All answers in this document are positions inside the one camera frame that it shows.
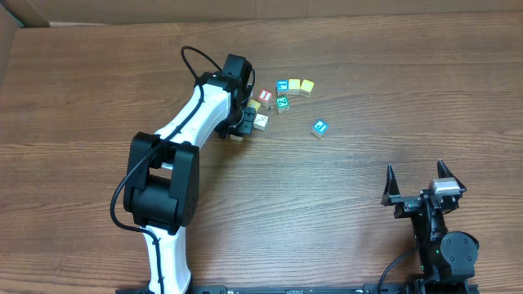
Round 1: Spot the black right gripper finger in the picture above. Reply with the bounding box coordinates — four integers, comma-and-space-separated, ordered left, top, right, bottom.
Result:
383, 164, 400, 198
436, 159, 466, 191

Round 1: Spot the yellow K block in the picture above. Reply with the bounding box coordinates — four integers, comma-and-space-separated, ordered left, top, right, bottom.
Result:
230, 135, 244, 141

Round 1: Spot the plain white wooden block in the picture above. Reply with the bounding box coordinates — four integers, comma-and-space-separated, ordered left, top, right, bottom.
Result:
253, 114, 269, 131

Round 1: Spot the green N block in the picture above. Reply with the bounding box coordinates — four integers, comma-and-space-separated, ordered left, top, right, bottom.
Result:
275, 96, 290, 114

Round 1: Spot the blue P block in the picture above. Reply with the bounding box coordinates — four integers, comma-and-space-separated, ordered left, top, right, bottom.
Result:
312, 119, 329, 139

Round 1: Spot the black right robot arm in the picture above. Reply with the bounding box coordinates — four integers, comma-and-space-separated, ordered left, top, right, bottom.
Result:
377, 160, 480, 293

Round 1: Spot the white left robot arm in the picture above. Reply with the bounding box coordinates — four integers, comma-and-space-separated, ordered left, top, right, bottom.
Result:
110, 54, 255, 293

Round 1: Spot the yellow block near Q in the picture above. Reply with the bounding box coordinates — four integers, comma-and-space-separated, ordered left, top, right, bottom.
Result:
247, 100, 262, 113

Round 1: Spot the red I block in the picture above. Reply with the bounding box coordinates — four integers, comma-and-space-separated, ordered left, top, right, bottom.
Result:
257, 89, 273, 108

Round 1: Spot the blue L block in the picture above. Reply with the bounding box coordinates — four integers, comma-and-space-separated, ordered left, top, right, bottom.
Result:
276, 79, 289, 96

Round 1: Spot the yellow middle top block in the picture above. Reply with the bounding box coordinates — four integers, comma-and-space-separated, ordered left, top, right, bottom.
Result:
288, 78, 301, 96

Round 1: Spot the yellow right top block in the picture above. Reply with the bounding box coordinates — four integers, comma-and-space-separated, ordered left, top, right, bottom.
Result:
300, 79, 315, 97

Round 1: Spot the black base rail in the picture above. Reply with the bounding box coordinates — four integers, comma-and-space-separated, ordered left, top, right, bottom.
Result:
187, 283, 480, 294

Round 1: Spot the cardboard box wall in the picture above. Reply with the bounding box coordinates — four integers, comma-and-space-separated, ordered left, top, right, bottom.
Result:
1, 0, 522, 76

